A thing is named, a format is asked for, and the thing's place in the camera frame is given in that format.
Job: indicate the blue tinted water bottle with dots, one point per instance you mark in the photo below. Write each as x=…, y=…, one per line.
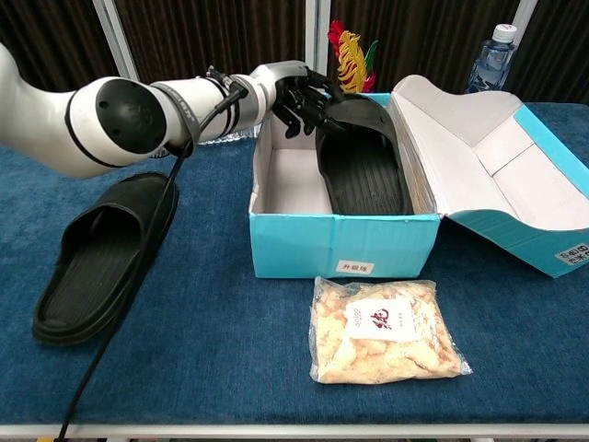
x=490, y=64

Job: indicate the clear bag of snacks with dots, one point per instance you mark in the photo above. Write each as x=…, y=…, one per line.
x=386, y=331

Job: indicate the dark blue table mat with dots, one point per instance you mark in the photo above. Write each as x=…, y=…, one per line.
x=207, y=331

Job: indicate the colourful feather shuttlecock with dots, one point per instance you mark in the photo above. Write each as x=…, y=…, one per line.
x=349, y=60

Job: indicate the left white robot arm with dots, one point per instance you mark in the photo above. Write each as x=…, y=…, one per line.
x=92, y=124

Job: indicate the light blue shoe box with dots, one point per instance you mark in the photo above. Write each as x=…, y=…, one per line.
x=340, y=248

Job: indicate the black rubber slipper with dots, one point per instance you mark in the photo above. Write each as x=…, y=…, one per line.
x=363, y=170
x=96, y=258

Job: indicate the white partition frame post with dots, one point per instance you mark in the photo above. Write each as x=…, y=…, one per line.
x=524, y=18
x=318, y=32
x=115, y=37

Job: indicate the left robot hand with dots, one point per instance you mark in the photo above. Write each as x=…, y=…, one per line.
x=280, y=76

